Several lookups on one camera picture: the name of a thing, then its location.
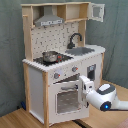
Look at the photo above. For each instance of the white microwave door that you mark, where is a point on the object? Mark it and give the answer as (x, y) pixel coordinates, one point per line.
(96, 11)

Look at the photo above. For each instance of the black toy stovetop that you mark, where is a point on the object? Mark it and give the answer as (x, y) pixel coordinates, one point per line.
(60, 58)

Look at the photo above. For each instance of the silver toy pot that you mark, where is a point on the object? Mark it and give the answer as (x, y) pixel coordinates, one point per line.
(50, 56)

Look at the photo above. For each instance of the left red stove knob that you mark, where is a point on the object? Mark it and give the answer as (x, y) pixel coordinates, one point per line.
(56, 75)

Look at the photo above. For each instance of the grey range hood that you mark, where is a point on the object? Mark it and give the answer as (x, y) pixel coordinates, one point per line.
(48, 18)

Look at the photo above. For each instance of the black toy faucet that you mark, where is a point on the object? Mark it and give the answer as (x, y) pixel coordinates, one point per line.
(71, 44)

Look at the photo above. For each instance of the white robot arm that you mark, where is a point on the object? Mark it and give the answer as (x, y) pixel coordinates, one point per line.
(104, 98)

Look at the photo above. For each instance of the right red stove knob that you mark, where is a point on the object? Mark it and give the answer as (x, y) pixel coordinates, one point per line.
(74, 69)

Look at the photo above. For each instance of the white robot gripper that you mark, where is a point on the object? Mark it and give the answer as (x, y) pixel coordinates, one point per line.
(84, 87)

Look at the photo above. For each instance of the white fridge door with dispenser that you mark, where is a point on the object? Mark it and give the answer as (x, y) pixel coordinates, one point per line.
(92, 69)

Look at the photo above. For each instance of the white oven door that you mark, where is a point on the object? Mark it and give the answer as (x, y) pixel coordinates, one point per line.
(64, 104)

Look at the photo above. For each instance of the grey toy sink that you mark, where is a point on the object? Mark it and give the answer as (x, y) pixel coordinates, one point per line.
(79, 51)

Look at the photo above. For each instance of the red stove knob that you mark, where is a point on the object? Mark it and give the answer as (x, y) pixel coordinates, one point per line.
(74, 69)
(56, 75)

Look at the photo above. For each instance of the wooden toy kitchen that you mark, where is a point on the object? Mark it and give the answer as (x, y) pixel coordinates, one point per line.
(38, 78)

